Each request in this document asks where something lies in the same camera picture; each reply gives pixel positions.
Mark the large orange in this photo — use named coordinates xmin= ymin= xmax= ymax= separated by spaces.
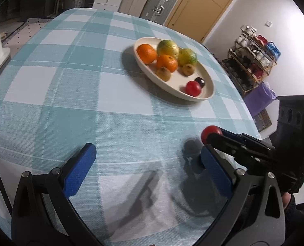
xmin=156 ymin=54 xmax=179 ymax=73

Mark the small mandarin orange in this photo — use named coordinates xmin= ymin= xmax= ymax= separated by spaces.
xmin=137 ymin=44 xmax=158 ymax=65

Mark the wooden shoe rack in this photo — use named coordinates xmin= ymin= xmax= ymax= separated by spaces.
xmin=222 ymin=25 xmax=281 ymax=97

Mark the person's right forearm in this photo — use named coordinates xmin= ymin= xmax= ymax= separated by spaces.
xmin=283 ymin=193 xmax=304 ymax=246

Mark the brown kiwi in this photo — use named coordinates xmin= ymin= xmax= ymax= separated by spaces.
xmin=182 ymin=63 xmax=196 ymax=77
xmin=156 ymin=67 xmax=172 ymax=82

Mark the yellow round fruit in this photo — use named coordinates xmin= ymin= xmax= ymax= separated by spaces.
xmin=177 ymin=48 xmax=198 ymax=67

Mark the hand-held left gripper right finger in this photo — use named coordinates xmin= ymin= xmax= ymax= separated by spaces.
xmin=193 ymin=146 xmax=286 ymax=246

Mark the grey suitcase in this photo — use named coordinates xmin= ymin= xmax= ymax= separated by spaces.
xmin=140 ymin=0 xmax=179 ymax=25

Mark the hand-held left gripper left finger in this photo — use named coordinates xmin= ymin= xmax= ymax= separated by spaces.
xmin=11 ymin=143 xmax=101 ymax=246

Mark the teal checked tablecloth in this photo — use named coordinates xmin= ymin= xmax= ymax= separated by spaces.
xmin=0 ymin=8 xmax=262 ymax=246

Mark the purple bag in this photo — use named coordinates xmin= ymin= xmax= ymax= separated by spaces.
xmin=244 ymin=82 xmax=278 ymax=117

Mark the red tomato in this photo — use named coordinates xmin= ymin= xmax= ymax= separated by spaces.
xmin=201 ymin=125 xmax=223 ymax=145
xmin=185 ymin=81 xmax=202 ymax=97

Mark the patterned doormat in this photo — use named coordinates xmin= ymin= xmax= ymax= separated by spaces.
xmin=253 ymin=109 xmax=273 ymax=133

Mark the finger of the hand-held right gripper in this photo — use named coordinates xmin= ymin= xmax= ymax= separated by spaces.
xmin=220 ymin=129 xmax=275 ymax=150
xmin=205 ymin=133 xmax=277 ymax=178

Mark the cream round plate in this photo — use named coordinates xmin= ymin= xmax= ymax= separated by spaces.
xmin=133 ymin=37 xmax=215 ymax=102

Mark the yellow wooden door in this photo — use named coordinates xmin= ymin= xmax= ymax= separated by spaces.
xmin=165 ymin=0 xmax=247 ymax=43

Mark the green round fruit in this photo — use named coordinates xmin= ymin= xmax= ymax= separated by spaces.
xmin=157 ymin=40 xmax=180 ymax=58

